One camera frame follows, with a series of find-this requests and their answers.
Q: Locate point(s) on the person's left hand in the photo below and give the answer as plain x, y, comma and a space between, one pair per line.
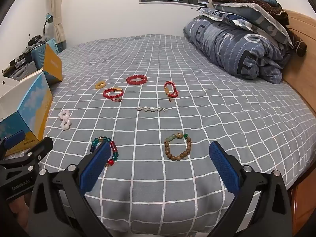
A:
18, 209

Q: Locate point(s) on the folded blue grey quilt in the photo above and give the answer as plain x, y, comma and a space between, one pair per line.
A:
237, 49

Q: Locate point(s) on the sky print cardboard box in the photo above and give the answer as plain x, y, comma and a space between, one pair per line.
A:
34, 98

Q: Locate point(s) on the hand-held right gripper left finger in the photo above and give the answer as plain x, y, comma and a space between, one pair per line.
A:
95, 167

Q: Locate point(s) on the grey hard case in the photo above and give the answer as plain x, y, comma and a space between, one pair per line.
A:
21, 68

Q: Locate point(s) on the dark clutter pile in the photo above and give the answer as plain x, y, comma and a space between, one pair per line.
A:
35, 40

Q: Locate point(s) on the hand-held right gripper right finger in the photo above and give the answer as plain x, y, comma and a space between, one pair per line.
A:
224, 170

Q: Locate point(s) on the teal desk lamp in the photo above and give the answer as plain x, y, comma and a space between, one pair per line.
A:
48, 21

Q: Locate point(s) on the stack of pillows and blankets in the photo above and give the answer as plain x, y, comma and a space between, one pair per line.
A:
266, 6

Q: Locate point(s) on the blue suitcase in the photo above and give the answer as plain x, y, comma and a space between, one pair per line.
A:
40, 54

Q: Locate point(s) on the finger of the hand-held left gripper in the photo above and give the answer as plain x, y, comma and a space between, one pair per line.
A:
14, 137
37, 150

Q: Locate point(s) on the grey checked bed sheet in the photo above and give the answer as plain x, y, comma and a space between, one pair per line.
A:
197, 118

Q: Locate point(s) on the beige curtain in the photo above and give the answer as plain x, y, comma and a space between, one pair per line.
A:
56, 9

